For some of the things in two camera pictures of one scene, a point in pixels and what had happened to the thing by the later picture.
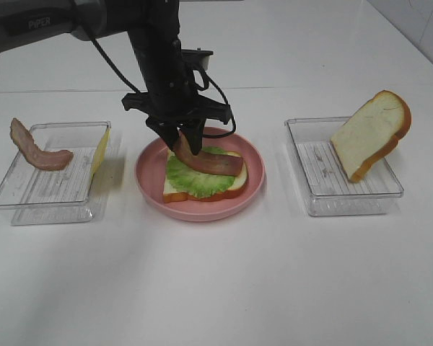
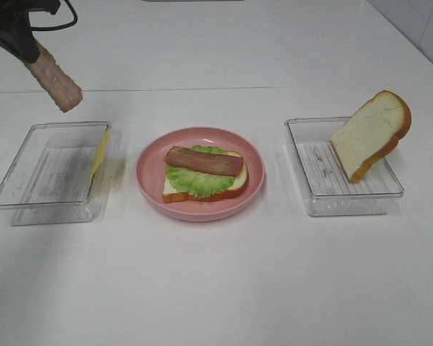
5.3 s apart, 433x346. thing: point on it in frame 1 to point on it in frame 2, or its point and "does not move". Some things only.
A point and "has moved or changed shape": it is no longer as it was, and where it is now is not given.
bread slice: [374, 130] does not move
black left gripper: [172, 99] to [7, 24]
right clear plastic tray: [326, 186] does not move
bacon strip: [47, 159] to [65, 91]
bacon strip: [215, 162] has moved or changed shape
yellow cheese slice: [99, 153] does not move
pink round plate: [151, 169] does not move
